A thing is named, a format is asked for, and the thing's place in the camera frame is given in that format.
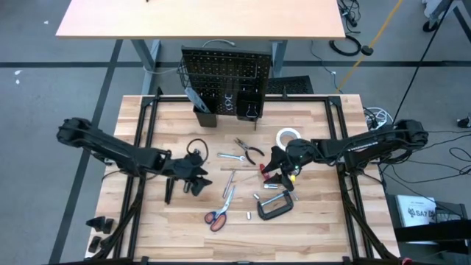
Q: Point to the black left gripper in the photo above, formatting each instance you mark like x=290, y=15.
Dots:
x=182, y=168

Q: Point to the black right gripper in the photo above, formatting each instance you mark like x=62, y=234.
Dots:
x=300, y=152

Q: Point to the silver telescopic pen tool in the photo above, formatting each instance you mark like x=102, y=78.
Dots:
x=229, y=184

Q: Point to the silver combination wrench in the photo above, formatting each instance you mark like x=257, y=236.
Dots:
x=231, y=156

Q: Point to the black C-clamp silver screw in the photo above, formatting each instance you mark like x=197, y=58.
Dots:
x=274, y=214

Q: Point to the grey torpedo level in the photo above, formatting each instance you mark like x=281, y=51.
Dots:
x=195, y=98

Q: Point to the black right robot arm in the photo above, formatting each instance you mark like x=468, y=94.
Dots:
x=368, y=147

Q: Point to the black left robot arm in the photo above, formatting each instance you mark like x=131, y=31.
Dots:
x=110, y=147

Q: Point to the silver peg hook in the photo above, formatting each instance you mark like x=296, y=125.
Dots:
x=228, y=96
x=228, y=106

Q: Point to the long chrome deep socket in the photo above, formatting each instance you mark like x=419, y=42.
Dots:
x=270, y=186

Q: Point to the white tape roll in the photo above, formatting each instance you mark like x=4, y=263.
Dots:
x=278, y=138

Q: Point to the tall black pegboard bin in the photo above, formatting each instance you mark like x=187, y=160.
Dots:
x=206, y=119

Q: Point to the silver U-shaped hook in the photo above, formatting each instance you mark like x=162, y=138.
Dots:
x=251, y=116

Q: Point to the wide black pegboard bin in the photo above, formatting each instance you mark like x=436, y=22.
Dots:
x=241, y=114

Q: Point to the black perforated mat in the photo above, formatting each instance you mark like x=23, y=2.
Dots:
x=294, y=85

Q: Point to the black metal pegboard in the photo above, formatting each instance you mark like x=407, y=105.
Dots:
x=221, y=66

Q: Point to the white printed box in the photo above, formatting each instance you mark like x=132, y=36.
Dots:
x=416, y=206

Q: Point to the black round puck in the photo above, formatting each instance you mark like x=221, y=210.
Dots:
x=367, y=50

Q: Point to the red knob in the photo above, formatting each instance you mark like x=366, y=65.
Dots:
x=406, y=262

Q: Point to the light wooden desk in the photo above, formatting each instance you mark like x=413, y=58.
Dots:
x=202, y=18

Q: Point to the black equipment cart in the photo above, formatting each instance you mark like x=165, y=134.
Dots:
x=441, y=233

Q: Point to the black aluminium table frame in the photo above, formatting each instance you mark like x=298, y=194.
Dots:
x=169, y=98

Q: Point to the black plastic bracket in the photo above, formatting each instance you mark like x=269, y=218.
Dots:
x=94, y=244
x=108, y=226
x=96, y=223

